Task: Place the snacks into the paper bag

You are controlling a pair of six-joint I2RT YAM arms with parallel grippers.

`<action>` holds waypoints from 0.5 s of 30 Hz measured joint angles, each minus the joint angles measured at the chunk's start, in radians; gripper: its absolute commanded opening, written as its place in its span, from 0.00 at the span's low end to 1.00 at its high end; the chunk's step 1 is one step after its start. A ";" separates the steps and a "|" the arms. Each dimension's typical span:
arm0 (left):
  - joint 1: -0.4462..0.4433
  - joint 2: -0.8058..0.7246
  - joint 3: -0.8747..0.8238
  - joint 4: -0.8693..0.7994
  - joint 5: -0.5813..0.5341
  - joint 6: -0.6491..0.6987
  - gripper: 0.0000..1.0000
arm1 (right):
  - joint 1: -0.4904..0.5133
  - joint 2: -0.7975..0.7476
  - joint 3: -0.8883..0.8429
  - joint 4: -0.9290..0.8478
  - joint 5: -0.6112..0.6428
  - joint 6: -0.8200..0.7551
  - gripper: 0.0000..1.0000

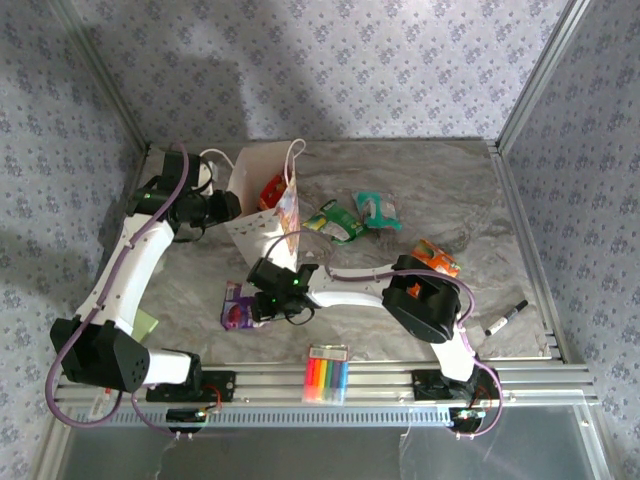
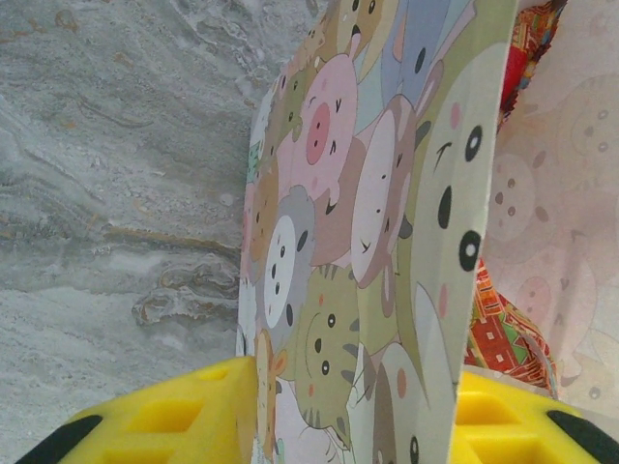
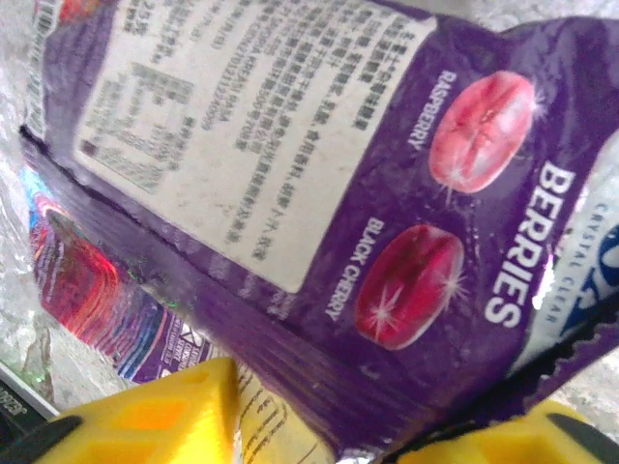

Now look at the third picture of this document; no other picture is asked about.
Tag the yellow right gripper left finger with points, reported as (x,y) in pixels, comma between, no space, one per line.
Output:
(159,435)

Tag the black flat item white edge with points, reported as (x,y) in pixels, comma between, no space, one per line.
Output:
(19,401)

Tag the purple berries candy bag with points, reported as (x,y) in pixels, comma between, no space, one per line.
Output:
(387,193)

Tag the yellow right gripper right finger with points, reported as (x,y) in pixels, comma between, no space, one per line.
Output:
(522,442)

